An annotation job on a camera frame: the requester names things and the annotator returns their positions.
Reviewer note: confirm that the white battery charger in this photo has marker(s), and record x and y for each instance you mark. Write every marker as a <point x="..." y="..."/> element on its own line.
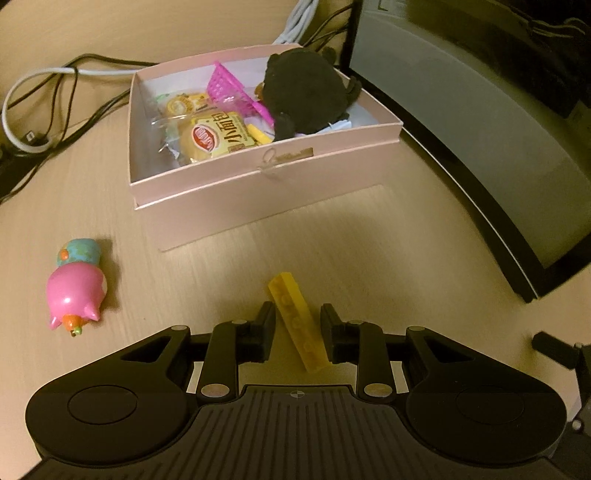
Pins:
<point x="337" y="126"/>

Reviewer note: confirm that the black computer case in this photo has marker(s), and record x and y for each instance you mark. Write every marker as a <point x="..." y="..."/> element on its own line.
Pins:
<point x="497" y="93"/>

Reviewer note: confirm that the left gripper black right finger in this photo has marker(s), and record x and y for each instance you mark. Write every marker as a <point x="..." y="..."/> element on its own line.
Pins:
<point x="362" y="344"/>

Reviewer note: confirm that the pink cardboard box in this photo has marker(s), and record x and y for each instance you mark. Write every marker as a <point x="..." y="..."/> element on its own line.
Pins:
<point x="179" y="203"/>

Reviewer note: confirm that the yellow packaged mini bread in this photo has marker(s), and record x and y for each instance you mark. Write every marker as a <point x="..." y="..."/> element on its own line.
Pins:
<point x="212" y="134"/>

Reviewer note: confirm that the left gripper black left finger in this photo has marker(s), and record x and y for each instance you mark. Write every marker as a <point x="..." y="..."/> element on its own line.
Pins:
<point x="230" y="345"/>

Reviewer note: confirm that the yellow toy brick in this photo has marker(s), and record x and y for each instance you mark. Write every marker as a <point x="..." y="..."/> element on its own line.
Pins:
<point x="304" y="331"/>

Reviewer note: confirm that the pink pig toy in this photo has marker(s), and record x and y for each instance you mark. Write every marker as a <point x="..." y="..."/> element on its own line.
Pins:
<point x="77" y="287"/>

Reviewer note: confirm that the pink toy racket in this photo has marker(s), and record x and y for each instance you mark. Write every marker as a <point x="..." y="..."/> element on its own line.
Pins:
<point x="258" y="135"/>

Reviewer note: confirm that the pink plastic basket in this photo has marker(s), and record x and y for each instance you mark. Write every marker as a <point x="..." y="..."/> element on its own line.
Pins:
<point x="225" y="89"/>

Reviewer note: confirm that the black plush toy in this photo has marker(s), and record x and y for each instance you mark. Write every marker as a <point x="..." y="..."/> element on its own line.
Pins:
<point x="304" y="93"/>

